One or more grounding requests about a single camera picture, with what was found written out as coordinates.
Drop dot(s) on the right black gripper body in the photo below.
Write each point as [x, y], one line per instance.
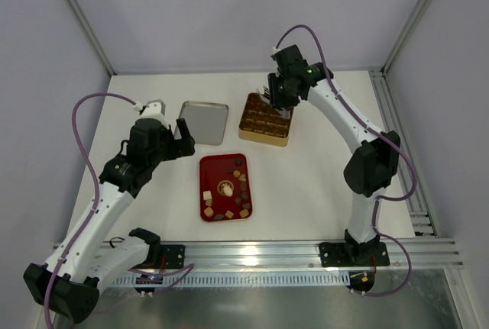
[278, 99]

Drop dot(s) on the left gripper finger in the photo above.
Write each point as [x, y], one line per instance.
[156, 107]
[186, 143]

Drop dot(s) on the white swirl round chocolate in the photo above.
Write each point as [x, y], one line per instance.
[227, 190]

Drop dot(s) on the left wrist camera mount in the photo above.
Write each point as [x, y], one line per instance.
[142, 114]

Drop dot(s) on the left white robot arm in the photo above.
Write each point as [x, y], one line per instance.
[70, 281]

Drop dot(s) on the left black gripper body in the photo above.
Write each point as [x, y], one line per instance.
[176, 145]

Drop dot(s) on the silver metal tongs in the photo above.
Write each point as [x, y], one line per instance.
[264, 95]

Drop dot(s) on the silver tin lid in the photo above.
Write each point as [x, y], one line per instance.
[206, 121]

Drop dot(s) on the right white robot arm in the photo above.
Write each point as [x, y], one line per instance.
[374, 157]

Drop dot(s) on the gold chocolate tin box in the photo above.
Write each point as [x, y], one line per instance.
[262, 124]

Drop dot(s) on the red rectangular tray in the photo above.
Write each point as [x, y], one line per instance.
[215, 171]

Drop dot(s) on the tan square chocolate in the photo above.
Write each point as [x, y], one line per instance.
[208, 212]

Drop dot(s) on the aluminium mounting rail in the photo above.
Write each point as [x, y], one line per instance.
[229, 264]

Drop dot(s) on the white square chocolate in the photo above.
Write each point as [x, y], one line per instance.
[207, 195]

